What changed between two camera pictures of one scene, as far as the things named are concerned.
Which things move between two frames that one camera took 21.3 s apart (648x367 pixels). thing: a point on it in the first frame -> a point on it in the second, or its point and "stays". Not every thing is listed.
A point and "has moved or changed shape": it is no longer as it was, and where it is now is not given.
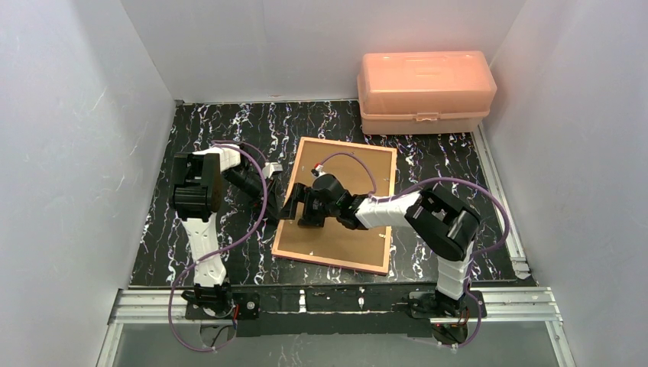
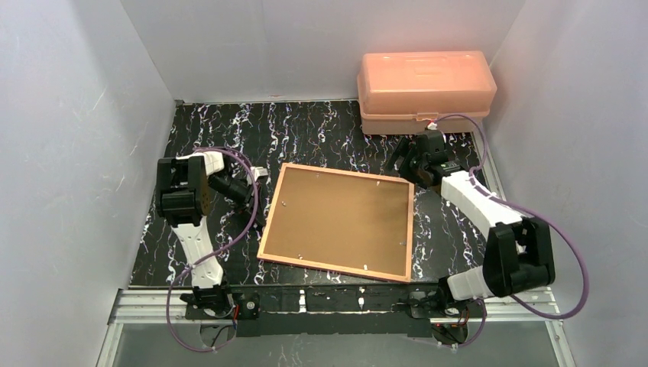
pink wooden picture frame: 334,262 has moved or changed shape
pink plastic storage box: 424,92 stays
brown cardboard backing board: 361,171 has moved or changed shape
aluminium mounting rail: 522,306 stays
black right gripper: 305,203 -> 406,158
